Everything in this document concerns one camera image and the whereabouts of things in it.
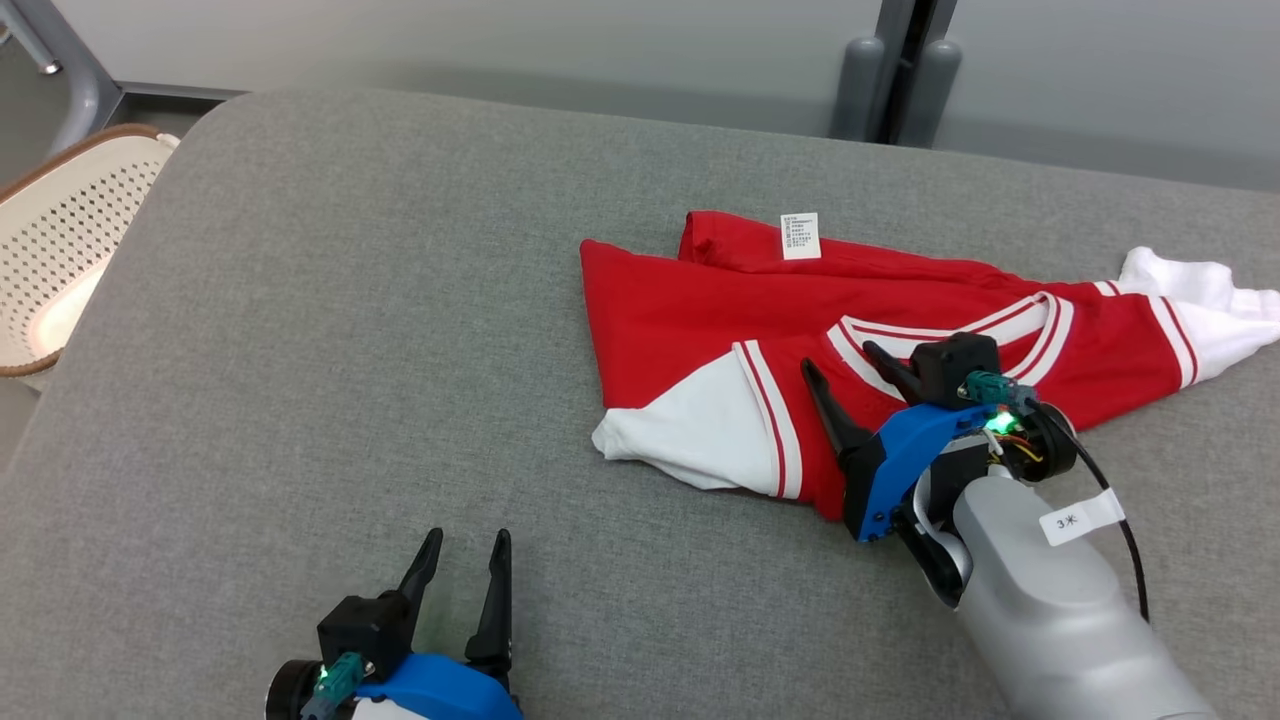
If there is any white perforated laundry basket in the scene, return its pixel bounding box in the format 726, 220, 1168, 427
0, 123, 181, 379

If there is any teal right camera connector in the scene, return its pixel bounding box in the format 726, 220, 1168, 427
965, 370, 1037, 417

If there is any grey metal frame leg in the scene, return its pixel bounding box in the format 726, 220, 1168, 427
0, 0, 123, 159

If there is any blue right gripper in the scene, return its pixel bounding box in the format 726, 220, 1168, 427
800, 341, 1079, 546

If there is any teal left camera connector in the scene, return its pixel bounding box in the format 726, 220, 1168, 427
300, 652, 364, 720

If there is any teal camera connector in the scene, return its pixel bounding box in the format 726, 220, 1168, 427
300, 652, 364, 720
965, 370, 1037, 417

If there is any red and white jersey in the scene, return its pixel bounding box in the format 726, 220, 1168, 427
580, 210, 1280, 523

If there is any grey cylindrical bumper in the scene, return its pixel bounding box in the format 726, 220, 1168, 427
830, 37, 887, 141
897, 40, 963, 149

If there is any white cable label tag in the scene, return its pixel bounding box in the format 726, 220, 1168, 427
1040, 488, 1127, 548

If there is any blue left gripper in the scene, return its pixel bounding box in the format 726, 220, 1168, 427
265, 528, 524, 720

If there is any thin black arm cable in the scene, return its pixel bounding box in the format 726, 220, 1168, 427
1040, 405, 1151, 626

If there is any grey partition post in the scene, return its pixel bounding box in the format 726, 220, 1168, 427
868, 0, 961, 147

